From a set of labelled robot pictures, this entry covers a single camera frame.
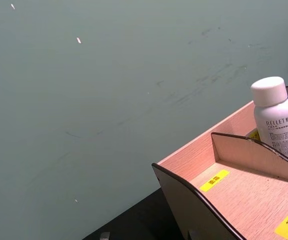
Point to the black table cloth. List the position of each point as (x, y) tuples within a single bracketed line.
[(139, 220)]

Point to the light wooden desk organizer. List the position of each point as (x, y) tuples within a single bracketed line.
[(236, 200)]

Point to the small grey metal piece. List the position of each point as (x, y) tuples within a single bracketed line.
[(105, 236)]

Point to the white plastic bottle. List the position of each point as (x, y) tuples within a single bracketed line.
[(275, 112)]

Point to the pale grey-green wall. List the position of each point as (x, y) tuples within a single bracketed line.
[(84, 100)]

